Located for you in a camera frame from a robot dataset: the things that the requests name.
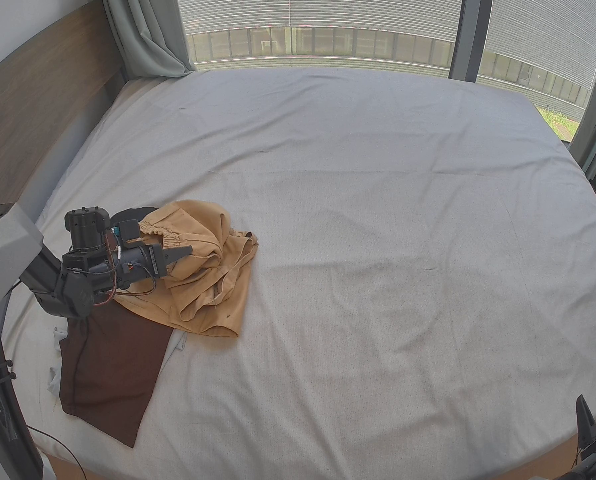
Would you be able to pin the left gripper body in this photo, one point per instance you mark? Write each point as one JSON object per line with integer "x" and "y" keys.
{"x": 140, "y": 265}

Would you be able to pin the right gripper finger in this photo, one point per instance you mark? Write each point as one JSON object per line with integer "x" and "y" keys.
{"x": 586, "y": 418}

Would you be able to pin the tan shorts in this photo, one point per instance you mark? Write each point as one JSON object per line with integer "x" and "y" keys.
{"x": 213, "y": 248}

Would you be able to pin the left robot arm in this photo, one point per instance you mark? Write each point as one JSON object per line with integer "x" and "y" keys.
{"x": 8, "y": 258}

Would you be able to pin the bed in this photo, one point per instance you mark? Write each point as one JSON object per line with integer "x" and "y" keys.
{"x": 353, "y": 168}

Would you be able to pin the black garment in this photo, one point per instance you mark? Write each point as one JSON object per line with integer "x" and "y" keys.
{"x": 130, "y": 214}

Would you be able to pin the white garment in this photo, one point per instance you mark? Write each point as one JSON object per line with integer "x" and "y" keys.
{"x": 173, "y": 348}

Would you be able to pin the brown shorts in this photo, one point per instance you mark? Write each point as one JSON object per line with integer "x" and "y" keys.
{"x": 108, "y": 378}

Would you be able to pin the grey-green curtain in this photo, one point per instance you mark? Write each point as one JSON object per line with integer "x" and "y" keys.
{"x": 138, "y": 28}

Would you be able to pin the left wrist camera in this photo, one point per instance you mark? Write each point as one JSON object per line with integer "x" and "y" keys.
{"x": 128, "y": 230}

